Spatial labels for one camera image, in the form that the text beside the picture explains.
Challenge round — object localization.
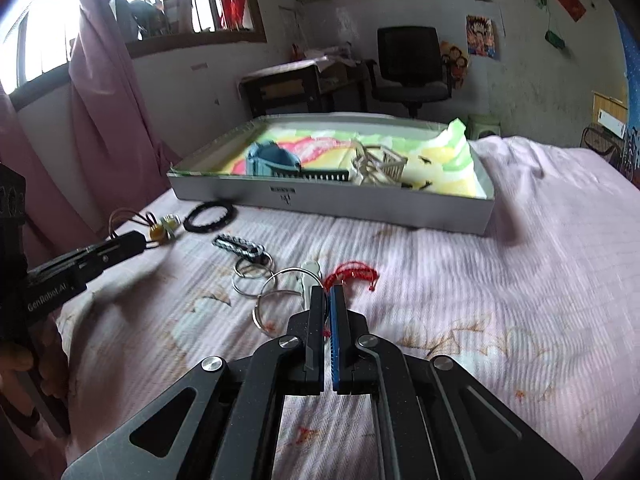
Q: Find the colourful cartoon poster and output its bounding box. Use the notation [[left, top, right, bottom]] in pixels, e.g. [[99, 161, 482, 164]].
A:
[[466, 15, 500, 61]]

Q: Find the brown elastic hair tie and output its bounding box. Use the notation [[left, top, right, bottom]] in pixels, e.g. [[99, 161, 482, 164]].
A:
[[109, 208, 157, 241]]

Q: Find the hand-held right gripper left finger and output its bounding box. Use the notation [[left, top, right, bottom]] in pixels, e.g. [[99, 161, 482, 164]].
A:
[[61, 285, 327, 480]]

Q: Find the orange cartoon poster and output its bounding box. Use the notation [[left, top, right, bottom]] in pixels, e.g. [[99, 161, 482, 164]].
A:
[[440, 41, 471, 92]]

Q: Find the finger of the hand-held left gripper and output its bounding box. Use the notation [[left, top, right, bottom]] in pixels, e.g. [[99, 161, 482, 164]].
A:
[[75, 231, 149, 281]]

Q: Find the blue hair claw clip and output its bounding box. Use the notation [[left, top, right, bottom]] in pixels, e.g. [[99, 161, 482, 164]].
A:
[[245, 141, 303, 178]]

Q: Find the yellow bead hair tie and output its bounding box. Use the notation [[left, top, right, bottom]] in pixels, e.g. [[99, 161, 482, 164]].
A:
[[145, 214, 182, 249]]

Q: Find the blue patterned curtain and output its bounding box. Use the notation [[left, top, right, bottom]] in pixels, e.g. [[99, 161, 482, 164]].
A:
[[614, 10, 640, 182]]

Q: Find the white cardboard box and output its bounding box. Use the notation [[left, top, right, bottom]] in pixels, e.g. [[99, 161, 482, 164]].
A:
[[166, 112, 497, 236]]

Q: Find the dark wire basket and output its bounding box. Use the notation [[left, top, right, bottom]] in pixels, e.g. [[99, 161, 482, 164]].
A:
[[580, 125, 622, 162]]

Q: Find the red paper square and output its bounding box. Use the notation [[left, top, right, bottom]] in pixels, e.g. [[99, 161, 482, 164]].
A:
[[552, 0, 587, 23]]

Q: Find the brown cardboard box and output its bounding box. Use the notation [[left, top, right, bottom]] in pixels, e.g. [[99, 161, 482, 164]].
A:
[[162, 0, 194, 36]]

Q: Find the yellow wooden board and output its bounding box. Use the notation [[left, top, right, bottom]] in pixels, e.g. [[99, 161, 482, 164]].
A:
[[592, 91, 629, 142]]

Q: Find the pile of papers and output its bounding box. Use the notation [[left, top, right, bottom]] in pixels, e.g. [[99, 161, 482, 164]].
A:
[[294, 44, 362, 69]]

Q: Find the black white braided keychain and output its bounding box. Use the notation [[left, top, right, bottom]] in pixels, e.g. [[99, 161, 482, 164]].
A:
[[212, 233, 275, 296]]

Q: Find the person's left hand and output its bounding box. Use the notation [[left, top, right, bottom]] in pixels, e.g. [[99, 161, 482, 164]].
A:
[[0, 317, 69, 416]]

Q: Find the barred window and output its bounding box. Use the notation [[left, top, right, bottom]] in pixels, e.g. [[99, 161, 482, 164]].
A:
[[0, 0, 267, 98]]

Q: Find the pink curtain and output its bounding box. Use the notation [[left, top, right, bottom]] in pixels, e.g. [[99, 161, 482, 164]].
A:
[[67, 0, 173, 221], [0, 80, 108, 266]]

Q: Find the dark wooden desk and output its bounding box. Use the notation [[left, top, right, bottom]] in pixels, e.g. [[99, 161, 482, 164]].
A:
[[241, 60, 373, 119]]

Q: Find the red string bracelet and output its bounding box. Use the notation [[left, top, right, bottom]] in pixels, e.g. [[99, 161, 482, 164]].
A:
[[321, 261, 381, 337]]

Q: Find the green plastic stool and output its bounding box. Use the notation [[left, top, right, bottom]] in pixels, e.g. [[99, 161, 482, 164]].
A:
[[467, 114, 503, 140]]

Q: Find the black office chair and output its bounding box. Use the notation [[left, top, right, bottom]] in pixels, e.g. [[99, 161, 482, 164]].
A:
[[367, 26, 454, 119]]

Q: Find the large silver key ring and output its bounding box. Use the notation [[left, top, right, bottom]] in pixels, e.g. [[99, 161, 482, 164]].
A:
[[254, 260, 322, 336]]

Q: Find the black comb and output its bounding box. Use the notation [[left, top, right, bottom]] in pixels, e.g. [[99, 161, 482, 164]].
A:
[[272, 169, 350, 184]]

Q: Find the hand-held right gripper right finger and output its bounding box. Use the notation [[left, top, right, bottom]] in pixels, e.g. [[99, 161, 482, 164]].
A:
[[329, 284, 586, 480]]

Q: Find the black bead bracelet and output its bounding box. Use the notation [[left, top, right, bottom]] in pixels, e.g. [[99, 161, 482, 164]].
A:
[[182, 201, 236, 234]]

